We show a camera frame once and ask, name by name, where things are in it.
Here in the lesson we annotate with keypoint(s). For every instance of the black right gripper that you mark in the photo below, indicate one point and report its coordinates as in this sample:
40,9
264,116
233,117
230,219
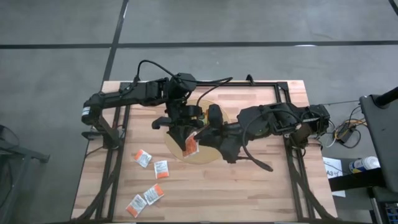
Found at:
227,141

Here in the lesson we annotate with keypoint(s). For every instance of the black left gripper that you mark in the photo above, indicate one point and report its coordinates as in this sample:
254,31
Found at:
180,116

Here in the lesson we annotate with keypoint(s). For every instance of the white orange Tazo tea packet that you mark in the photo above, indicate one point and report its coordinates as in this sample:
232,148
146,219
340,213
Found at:
161,169
136,205
191,145
153,194
143,158

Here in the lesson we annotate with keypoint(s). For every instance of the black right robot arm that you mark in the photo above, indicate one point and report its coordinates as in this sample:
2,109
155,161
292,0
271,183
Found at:
280,118

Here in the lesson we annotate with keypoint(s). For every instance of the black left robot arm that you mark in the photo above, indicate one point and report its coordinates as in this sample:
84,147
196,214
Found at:
130,95

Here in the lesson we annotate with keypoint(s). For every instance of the round woven straw placemat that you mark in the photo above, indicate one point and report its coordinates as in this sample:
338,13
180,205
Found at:
208,157

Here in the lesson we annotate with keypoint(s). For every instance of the white paper sheet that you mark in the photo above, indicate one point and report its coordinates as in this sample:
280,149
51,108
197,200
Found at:
334,165

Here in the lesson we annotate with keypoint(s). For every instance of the grey metal stand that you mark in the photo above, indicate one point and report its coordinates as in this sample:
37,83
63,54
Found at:
37,157

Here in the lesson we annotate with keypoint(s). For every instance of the white bottle blue yellow label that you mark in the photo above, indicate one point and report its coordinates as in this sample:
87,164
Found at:
368,162

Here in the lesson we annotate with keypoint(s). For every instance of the black workstation desk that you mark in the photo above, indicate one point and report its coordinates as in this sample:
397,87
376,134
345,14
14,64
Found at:
382,130

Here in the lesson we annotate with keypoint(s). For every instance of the black aluminium table frame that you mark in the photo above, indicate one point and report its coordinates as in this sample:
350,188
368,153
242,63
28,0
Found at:
255,84

